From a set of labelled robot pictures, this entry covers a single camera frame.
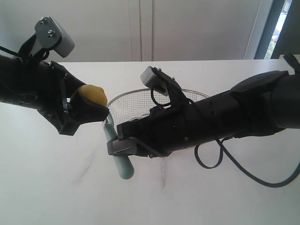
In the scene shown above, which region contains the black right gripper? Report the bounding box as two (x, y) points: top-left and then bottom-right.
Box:
(107, 97), (225, 158)

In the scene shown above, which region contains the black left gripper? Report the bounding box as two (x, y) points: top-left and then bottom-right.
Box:
(23, 61), (109, 135)

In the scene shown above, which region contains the yellow lemon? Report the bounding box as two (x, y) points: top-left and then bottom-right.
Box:
(70, 84), (108, 107)

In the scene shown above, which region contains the teal handled peeler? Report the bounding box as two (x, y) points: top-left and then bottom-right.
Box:
(103, 114), (135, 180)

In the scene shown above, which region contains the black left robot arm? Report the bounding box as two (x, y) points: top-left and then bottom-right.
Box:
(0, 56), (109, 136)

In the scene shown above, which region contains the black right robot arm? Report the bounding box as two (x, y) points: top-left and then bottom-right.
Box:
(107, 71), (300, 158)

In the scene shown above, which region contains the oval metal wire basket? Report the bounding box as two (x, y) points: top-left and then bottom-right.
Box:
(103, 88), (209, 130)

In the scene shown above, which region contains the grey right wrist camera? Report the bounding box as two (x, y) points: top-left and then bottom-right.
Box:
(140, 66), (181, 96)

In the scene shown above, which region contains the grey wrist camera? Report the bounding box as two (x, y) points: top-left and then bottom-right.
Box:
(140, 66), (181, 96)
(34, 16), (75, 58)

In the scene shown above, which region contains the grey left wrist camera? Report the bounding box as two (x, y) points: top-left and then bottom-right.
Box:
(34, 16), (75, 58)

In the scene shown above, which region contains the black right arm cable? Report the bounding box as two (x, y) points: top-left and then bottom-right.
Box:
(194, 137), (300, 188)

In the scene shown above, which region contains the black left camera cable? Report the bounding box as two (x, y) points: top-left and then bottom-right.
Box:
(0, 45), (19, 58)

